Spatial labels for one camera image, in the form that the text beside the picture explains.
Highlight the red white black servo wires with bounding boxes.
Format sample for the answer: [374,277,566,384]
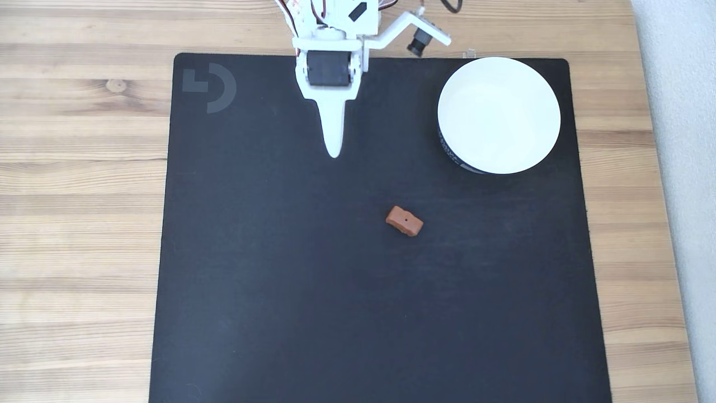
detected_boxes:
[275,0,332,35]

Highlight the black camera on white bracket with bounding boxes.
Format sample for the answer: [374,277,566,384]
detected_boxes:
[364,8,453,58]

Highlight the black cloth desk mat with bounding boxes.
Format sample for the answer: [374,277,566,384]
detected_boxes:
[148,52,614,403]

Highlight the white bowl navy printed outside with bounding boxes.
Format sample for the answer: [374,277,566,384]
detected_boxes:
[436,56,562,176]

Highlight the brown block toy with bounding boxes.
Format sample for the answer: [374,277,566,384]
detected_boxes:
[385,205,425,238]

